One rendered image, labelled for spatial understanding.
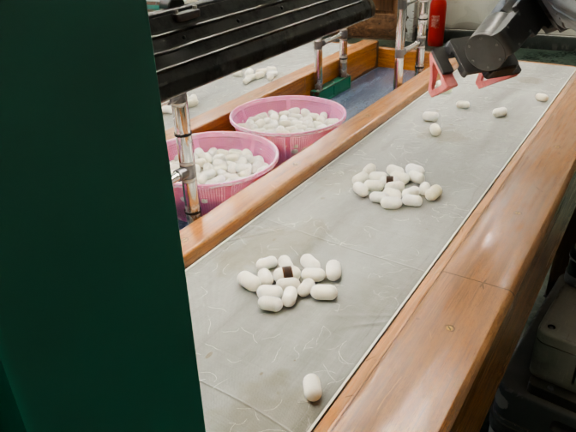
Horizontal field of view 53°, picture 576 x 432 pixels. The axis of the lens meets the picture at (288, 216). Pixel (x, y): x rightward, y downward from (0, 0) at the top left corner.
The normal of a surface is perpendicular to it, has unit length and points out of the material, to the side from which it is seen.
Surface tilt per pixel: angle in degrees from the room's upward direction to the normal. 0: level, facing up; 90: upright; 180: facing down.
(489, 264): 0
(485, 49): 111
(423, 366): 0
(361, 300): 0
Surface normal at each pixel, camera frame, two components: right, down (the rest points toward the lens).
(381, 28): -0.46, 0.44
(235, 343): -0.04, -0.88
